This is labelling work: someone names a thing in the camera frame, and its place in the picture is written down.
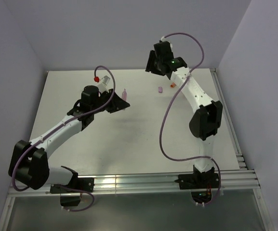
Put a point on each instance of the aluminium side rail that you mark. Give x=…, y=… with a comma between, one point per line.
x=239, y=155

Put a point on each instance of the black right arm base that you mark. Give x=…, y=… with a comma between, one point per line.
x=201, y=185

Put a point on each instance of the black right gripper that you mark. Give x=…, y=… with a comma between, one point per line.
x=149, y=67

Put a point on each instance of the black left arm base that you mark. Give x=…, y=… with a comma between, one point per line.
x=71, y=194

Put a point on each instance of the purple highlighter pen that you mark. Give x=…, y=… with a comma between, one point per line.
x=124, y=95

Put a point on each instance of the aluminium mounting rail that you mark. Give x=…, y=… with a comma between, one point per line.
x=168, y=183

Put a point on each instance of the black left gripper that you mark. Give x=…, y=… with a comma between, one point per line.
x=117, y=103

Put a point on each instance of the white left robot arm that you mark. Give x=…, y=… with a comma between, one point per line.
x=29, y=167

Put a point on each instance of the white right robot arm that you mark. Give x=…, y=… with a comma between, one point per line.
x=207, y=115

